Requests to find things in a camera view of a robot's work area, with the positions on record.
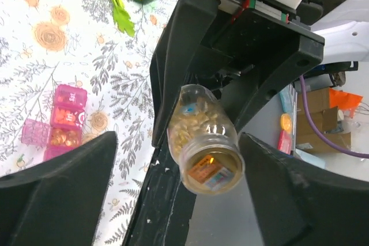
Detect clear pill bottle lid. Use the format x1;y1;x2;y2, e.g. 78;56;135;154
178;142;244;195

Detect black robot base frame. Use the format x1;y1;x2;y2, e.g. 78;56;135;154
122;142;196;246

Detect pink weekly pill organizer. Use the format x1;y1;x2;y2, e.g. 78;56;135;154
21;84;88;161

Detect brown cardboard box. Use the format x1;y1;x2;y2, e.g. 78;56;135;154
296;88;351;154

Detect clear pill bottle yellow capsules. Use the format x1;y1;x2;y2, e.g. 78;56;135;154
167;84;246;195

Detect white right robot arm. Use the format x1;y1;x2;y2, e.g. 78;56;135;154
150;0;368;148

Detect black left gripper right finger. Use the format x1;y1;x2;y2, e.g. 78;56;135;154
239;133;368;246

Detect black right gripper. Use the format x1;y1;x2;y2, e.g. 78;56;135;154
150;0;324;147

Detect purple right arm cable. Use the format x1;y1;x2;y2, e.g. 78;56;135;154
299;75;369;160

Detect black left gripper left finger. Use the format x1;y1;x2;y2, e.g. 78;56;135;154
1;131;117;246

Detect floral patterned tablecloth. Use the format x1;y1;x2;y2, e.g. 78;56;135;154
1;0;177;245

